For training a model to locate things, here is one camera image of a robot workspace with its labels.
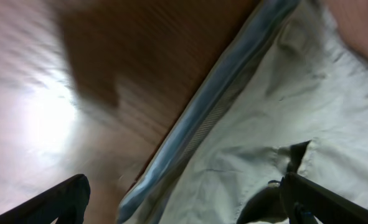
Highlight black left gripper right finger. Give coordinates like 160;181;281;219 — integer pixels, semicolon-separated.
279;172;368;224

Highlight khaki shorts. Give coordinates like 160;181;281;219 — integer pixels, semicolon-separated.
117;1;368;223

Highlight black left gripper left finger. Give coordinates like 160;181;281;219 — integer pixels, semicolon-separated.
0;174;90;224

